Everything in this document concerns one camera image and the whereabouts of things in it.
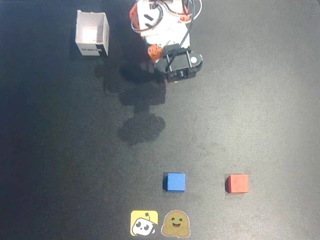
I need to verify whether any yellow robot face sticker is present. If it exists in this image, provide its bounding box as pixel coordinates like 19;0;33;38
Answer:
130;209;159;237

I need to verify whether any red cube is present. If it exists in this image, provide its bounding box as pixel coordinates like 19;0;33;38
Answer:
224;174;250;194

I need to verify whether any white servo cable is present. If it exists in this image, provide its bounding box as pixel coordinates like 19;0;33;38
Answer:
191;0;203;20

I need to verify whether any blue cube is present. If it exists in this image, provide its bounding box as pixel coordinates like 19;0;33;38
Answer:
163;172;187;193

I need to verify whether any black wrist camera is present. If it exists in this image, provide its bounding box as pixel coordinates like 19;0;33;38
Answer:
154;43;204;84

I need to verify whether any black camera cable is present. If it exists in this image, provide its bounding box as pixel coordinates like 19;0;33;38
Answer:
167;0;198;68

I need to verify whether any hugging face emoji sticker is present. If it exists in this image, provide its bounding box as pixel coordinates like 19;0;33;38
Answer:
160;209;191;238

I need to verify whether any white cardboard box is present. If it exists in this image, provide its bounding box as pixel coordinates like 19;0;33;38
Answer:
74;9;110;57

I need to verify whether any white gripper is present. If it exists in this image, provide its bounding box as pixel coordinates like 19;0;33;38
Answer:
143;23;191;64

